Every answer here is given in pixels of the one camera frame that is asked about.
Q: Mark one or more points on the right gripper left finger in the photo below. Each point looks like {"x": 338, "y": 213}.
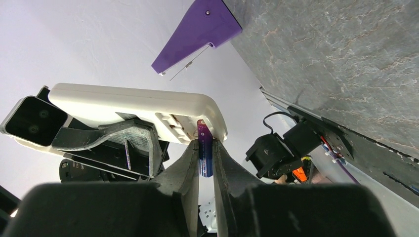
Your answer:
{"x": 180, "y": 182}

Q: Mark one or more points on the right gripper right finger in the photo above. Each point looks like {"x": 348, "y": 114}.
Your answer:
{"x": 233, "y": 205}

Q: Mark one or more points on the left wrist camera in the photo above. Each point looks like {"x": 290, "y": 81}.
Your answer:
{"x": 34, "y": 123}

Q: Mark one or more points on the blue purple battery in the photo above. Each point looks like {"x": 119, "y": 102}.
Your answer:
{"x": 205, "y": 140}

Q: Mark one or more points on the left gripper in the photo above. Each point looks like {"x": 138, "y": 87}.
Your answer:
{"x": 103, "y": 141}

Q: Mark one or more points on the purple stand with white device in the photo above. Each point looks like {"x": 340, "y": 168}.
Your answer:
{"x": 206, "y": 22}

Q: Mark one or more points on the white remote control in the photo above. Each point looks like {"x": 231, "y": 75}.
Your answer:
{"x": 174, "y": 114}

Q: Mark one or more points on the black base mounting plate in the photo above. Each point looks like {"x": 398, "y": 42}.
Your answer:
{"x": 383, "y": 163}

